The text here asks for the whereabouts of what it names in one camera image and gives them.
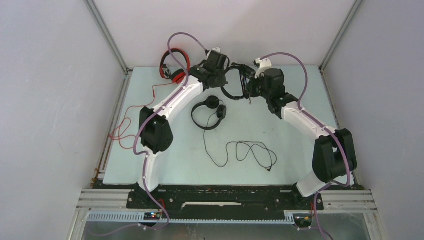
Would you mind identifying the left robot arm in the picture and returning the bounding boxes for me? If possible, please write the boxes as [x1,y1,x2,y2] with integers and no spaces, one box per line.
[132,47,228,208]

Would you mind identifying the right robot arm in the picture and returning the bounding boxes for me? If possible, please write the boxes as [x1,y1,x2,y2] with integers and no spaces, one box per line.
[245,68,358,209]

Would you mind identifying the red headphones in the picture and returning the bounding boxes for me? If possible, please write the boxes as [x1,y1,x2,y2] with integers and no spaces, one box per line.
[159,48,191,85]

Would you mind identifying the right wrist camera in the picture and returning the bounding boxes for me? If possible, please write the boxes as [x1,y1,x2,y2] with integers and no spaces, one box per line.
[253,58,272,79]

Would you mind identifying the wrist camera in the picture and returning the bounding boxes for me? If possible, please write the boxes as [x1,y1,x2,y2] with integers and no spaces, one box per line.
[253,58,272,79]
[205,47,221,58]

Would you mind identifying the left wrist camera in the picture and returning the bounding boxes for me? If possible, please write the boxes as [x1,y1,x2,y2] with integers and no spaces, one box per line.
[205,47,221,58]

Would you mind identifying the small headphones black cable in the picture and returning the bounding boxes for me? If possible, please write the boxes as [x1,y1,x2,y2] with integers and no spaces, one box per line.
[202,107,278,172]

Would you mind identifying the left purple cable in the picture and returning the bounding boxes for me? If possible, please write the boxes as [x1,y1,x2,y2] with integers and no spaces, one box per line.
[132,32,213,231]

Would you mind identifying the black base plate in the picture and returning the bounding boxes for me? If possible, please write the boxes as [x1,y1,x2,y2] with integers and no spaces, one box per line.
[126,185,315,222]

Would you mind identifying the aluminium frame rail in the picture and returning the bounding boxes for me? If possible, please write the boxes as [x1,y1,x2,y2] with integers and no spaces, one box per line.
[76,187,378,225]

